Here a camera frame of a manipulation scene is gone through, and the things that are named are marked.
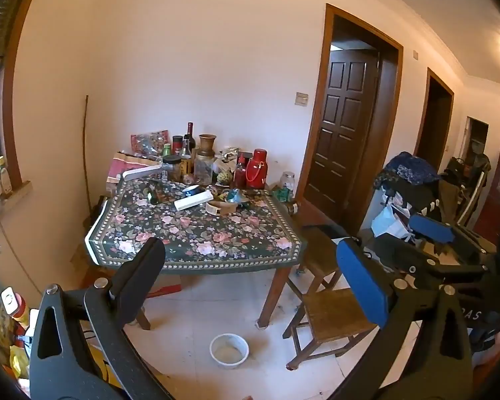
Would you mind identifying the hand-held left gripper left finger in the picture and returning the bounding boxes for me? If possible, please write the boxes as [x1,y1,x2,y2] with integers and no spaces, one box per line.
[28,237,176,400]

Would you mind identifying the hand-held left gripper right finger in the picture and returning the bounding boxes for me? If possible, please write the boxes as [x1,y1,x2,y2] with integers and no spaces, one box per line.
[329,237,475,400]

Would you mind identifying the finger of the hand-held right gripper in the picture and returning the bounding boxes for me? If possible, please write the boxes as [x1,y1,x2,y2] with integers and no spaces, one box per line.
[408,213,498,259]
[374,233,497,301]

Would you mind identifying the long white box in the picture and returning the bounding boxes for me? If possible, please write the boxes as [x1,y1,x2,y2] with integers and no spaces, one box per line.
[174,191,214,212]

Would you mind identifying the white plastic bucket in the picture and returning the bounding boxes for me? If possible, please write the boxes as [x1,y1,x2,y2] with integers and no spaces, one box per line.
[209,333,250,369]

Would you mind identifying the red flat box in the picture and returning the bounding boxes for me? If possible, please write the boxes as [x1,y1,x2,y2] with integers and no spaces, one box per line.
[148,283,182,298]

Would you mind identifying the black clothes pile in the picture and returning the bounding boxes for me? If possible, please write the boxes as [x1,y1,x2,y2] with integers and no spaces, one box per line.
[375,175,442,217]

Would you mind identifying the light blue plastic bag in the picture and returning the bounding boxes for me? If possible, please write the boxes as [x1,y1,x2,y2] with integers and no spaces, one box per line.
[371,206,409,238]

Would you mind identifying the wooden stool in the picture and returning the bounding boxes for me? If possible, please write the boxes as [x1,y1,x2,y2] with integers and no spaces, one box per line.
[298,225,346,296]
[282,287,380,371]

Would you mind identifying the blue patterned clothes pile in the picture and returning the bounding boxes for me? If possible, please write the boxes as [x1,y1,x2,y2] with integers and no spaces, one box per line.
[383,152,440,186]

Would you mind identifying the dark hanging jackets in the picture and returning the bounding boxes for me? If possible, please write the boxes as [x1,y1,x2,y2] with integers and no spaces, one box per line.
[444,152,492,184]

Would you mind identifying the red door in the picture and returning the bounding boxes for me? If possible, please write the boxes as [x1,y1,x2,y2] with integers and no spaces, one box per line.
[471,134,500,246]

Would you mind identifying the wooden table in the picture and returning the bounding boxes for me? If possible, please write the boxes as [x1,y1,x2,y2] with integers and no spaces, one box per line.
[84,171,309,331]

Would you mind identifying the white flat board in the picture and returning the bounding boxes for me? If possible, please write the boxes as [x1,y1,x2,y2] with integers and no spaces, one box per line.
[121,163,167,182]

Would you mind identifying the pink paper bag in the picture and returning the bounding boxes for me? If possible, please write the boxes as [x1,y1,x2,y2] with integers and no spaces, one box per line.
[105,152,151,194]

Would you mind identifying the clear jar with black lid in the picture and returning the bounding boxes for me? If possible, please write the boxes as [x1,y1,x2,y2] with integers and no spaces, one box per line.
[162,155,182,182]

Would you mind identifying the large glass jar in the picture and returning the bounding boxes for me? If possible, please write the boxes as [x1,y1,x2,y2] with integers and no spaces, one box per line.
[194,153,216,184]

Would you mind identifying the dark brown panel door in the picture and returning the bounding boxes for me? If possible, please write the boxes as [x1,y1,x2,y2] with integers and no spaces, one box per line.
[304,60,380,221]

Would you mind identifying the red snack bag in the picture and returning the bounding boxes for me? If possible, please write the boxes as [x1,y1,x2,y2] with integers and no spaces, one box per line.
[130,130,169,155]

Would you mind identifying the white capped orange bottle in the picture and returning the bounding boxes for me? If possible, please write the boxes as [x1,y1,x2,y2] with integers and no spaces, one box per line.
[1,287,30,334]

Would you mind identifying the red bottle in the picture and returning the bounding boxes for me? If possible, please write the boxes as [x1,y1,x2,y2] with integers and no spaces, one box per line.
[233,153,247,188]

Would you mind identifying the red thermos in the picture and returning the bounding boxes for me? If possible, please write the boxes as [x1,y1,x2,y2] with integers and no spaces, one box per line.
[245,149,268,189]

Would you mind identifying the yellow plastic bag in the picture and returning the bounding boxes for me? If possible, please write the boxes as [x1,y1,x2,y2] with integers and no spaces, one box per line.
[9,344,31,380]

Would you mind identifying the brown door frame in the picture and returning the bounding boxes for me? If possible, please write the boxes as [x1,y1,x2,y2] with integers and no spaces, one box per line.
[296,3,404,234]
[414,67,455,171]

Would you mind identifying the thin cable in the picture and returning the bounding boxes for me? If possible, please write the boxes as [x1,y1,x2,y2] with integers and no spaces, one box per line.
[0,202,42,294]

